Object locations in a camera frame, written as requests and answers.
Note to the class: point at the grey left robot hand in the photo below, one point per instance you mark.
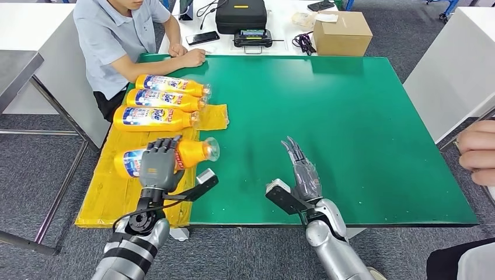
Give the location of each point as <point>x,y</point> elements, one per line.
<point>158,168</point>

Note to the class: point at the person's left hand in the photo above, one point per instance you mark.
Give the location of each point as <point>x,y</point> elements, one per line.
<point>178,50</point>

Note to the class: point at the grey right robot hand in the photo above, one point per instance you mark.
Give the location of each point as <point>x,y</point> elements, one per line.
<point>305,174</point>

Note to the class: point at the person's right hand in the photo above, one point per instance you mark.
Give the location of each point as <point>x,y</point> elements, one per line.
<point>193,58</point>

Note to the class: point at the person's hand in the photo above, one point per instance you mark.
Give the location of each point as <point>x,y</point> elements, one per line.
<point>479,152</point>

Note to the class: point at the orange detergent bottle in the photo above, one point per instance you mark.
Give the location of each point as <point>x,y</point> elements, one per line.
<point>162,99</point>
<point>154,118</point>
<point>170,84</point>
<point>193,152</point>

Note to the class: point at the person's left forearm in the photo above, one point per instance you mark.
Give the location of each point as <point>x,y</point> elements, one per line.
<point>172,31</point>

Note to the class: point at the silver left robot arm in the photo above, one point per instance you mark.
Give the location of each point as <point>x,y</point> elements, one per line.
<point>131,243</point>

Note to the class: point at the person's right forearm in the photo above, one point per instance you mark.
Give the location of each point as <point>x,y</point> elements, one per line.
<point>147,69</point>

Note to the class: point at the black smartphone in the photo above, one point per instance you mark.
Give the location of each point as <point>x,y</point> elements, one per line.
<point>320,5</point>
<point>202,38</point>

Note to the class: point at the person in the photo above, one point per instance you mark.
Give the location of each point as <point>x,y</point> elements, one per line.
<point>475,193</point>
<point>112,34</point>

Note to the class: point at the dark tablet stand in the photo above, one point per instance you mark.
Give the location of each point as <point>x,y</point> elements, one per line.
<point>186,9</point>

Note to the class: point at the yellow taped board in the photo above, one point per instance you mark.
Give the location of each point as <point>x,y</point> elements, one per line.
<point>108,197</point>

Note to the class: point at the black remote controller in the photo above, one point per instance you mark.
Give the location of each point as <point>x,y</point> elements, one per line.
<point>253,38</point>

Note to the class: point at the black carrying case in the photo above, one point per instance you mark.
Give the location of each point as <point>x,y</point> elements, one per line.
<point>241,17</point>

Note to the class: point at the white table base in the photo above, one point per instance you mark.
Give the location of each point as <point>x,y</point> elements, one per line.
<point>180,233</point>

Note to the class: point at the green table mat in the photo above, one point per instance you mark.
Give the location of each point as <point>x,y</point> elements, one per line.
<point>386,154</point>

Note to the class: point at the white table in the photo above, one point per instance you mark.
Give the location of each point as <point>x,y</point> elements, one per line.
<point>23,28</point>
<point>452,70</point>

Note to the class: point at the white desk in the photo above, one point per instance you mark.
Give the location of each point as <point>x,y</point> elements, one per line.
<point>279,24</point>

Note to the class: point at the clear plastic bag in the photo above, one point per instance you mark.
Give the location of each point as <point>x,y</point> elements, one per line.
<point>304,19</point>

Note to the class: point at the white tissue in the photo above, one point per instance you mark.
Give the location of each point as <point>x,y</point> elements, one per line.
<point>326,17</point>

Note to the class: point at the brown cardboard box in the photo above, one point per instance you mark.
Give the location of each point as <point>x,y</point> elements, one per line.
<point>342,37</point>

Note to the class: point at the green item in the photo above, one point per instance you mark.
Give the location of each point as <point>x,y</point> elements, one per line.
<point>339,4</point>

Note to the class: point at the grey table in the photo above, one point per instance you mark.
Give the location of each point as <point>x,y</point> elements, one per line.
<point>15,70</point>

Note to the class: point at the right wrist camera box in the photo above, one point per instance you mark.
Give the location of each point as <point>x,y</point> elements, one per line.
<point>284,197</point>

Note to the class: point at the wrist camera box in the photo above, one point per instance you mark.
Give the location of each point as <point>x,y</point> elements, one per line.
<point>201,183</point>
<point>284,197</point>

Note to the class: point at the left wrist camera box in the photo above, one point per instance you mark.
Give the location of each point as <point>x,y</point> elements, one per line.
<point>201,183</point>

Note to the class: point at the blue post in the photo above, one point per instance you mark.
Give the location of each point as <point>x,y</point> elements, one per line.
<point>165,4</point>
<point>349,4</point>

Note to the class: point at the blue metal frame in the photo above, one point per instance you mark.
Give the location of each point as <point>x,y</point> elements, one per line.
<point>448,7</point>

